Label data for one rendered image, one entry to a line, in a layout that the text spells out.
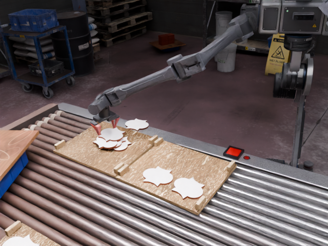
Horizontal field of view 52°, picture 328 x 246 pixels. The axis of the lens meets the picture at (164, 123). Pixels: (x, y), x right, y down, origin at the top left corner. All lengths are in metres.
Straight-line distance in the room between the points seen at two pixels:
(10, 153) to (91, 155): 0.35
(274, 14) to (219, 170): 0.82
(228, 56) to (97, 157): 3.69
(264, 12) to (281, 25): 0.11
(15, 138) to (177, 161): 0.77
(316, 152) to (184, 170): 2.12
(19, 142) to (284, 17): 1.40
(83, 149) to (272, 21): 1.13
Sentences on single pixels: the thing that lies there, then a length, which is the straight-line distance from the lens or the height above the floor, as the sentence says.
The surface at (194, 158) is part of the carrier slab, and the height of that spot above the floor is 0.94.
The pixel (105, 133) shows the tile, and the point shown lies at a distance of 1.75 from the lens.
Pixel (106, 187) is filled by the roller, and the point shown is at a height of 0.92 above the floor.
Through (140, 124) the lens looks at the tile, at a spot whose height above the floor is 0.92.
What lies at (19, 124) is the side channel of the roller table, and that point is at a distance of 2.09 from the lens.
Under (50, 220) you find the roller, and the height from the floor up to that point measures 0.92.
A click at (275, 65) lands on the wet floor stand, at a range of 4.98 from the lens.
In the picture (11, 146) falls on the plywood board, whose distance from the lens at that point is 1.69.
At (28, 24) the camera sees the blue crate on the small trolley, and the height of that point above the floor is 0.95.
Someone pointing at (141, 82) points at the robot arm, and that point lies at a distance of 1.54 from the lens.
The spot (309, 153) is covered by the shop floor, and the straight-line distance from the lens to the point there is 3.41.
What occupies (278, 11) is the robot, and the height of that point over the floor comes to 1.49.
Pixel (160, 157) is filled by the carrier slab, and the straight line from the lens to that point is 1.59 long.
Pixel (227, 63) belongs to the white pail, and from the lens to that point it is 5.10.
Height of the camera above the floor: 1.85
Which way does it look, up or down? 29 degrees down
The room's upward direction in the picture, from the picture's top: 4 degrees counter-clockwise
